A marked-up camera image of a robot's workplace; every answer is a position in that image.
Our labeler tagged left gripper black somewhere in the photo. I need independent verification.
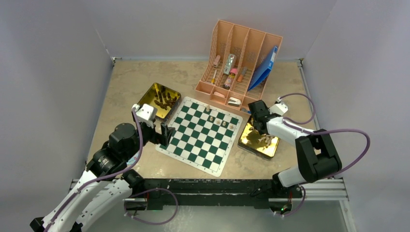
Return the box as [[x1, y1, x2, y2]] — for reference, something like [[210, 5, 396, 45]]
[[124, 110, 174, 160]]

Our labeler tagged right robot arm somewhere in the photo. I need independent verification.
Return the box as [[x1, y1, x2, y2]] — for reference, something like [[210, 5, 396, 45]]
[[248, 100, 342, 197]]

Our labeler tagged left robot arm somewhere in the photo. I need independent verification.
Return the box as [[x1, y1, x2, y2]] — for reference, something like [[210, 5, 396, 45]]
[[30, 122, 175, 232]]

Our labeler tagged gold tin with dark pieces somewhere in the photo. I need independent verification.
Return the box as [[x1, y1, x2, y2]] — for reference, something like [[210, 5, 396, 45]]
[[138, 83, 182, 123]]

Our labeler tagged gold tin with white pieces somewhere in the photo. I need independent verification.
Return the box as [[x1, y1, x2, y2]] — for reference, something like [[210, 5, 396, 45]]
[[238, 117, 280, 160]]

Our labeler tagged green white chess board mat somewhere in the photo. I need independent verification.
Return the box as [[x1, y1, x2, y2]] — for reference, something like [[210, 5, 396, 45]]
[[156, 97, 243, 177]]

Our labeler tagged blue grey stamp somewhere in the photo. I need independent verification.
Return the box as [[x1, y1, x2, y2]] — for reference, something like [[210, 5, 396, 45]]
[[241, 108, 251, 114]]

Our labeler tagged white stapler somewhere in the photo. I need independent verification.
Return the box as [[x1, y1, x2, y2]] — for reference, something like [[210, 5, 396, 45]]
[[227, 97, 242, 107]]

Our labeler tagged pink capped bottle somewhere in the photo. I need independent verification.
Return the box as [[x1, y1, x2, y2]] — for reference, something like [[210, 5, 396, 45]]
[[222, 68, 237, 89]]

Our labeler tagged white blue round disc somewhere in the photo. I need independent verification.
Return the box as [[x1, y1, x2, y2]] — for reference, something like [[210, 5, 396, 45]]
[[127, 154, 139, 165]]

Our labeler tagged blue folder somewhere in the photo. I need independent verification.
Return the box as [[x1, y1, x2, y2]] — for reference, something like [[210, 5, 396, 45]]
[[248, 46, 278, 91]]

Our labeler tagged grey box in organizer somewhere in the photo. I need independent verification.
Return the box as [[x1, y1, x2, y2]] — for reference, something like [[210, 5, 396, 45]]
[[223, 54, 236, 75]]

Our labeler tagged pink desk organizer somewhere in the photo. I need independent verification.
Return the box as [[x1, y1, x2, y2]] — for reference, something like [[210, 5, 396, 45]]
[[195, 20, 283, 111]]

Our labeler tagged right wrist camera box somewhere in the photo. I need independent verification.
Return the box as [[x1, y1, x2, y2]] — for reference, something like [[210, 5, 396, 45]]
[[268, 99, 289, 116]]

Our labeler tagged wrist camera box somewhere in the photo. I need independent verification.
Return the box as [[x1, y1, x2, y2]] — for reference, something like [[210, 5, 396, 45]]
[[268, 99, 289, 116], [132, 103, 158, 122]]

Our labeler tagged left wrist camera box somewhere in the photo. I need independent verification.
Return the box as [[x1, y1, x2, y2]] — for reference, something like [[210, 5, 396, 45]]
[[132, 103, 158, 122]]

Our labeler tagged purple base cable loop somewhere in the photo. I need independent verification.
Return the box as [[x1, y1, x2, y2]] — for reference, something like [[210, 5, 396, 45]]
[[123, 187, 179, 225]]

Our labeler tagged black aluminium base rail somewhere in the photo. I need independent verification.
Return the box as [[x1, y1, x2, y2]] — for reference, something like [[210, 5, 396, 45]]
[[58, 178, 356, 232]]

